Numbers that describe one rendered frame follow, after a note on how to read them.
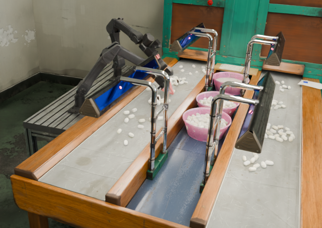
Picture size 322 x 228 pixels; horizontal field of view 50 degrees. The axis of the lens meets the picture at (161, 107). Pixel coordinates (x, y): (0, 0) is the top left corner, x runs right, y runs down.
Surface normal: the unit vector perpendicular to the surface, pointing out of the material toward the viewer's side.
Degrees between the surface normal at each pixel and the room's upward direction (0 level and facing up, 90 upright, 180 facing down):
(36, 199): 90
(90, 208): 90
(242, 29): 90
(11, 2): 90
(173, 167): 0
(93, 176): 0
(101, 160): 0
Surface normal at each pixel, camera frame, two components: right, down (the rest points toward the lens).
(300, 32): -0.36, 0.38
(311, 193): 0.04, -0.91
